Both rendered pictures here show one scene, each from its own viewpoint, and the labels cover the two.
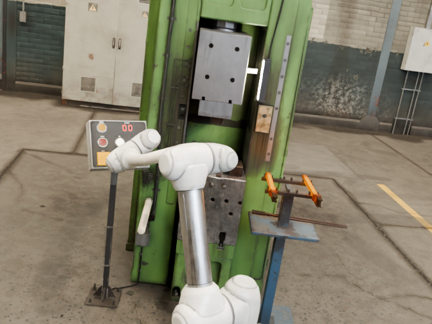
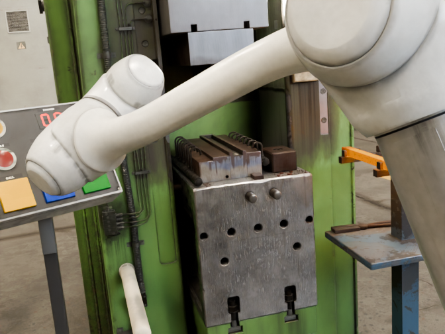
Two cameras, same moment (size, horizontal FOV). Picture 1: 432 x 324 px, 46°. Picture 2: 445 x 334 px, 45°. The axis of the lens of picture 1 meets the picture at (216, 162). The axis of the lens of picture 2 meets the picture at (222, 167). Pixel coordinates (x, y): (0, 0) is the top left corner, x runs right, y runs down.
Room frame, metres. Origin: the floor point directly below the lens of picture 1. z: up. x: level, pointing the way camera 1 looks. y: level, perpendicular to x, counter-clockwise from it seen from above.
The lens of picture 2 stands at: (1.42, 0.36, 1.30)
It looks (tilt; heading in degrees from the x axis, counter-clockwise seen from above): 12 degrees down; 350
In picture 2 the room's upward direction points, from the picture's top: 4 degrees counter-clockwise
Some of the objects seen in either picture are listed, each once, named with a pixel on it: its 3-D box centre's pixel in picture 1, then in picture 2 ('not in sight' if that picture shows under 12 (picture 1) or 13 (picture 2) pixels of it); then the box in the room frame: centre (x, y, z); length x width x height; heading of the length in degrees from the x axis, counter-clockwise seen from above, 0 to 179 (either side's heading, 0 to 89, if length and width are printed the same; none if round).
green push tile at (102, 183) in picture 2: not in sight; (93, 178); (2.81, 0.45, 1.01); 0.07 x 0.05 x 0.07; 119
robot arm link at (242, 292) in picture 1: (239, 302); not in sight; (1.84, -0.18, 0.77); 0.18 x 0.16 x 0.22; 131
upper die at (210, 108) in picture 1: (215, 102); (205, 48); (3.20, 0.06, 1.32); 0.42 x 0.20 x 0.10; 4
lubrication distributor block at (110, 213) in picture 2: (147, 176); (112, 221); (3.09, 0.43, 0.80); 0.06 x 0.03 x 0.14; 94
